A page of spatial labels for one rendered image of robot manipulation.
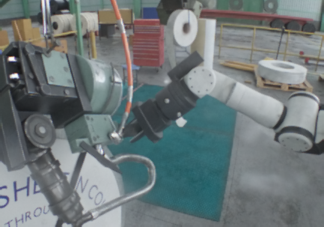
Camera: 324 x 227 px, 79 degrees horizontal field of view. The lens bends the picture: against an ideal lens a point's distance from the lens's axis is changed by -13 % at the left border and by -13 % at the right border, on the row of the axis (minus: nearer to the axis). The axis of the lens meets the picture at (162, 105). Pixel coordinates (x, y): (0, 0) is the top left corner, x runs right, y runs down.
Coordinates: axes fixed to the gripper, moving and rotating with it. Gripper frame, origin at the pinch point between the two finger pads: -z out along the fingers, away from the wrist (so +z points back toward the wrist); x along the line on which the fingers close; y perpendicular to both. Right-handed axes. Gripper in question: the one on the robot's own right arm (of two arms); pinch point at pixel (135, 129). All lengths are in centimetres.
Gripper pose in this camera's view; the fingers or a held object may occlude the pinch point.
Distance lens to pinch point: 63.1
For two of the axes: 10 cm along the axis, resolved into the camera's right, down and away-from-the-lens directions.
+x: -5.2, -8.2, 2.6
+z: 7.6, -5.8, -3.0
